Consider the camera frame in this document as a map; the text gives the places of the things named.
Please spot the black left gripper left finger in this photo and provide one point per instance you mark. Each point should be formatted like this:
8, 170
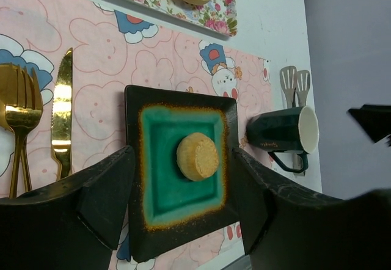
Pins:
73, 223

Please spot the dark green mug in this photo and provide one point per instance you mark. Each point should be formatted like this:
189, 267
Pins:
292, 130

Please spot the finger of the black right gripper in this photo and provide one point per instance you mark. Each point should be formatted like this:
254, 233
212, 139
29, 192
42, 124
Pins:
374, 120

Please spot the metal serving tongs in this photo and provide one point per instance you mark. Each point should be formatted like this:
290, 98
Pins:
295, 85

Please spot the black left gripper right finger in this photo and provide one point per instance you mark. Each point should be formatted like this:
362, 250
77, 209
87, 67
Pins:
285, 225

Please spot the gold knife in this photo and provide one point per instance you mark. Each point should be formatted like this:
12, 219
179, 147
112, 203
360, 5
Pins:
61, 123

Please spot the floral rectangular tray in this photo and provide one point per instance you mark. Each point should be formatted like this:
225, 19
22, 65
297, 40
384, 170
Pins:
152, 1

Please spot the pink bunny placemat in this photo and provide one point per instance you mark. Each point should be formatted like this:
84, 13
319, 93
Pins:
37, 33

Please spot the small round tan cake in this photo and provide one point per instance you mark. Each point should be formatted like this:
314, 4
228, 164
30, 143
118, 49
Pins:
197, 157

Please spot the black teal square plate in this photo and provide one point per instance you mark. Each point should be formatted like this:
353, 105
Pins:
167, 210

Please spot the gold fork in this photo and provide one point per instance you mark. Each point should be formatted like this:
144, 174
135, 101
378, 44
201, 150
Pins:
34, 102

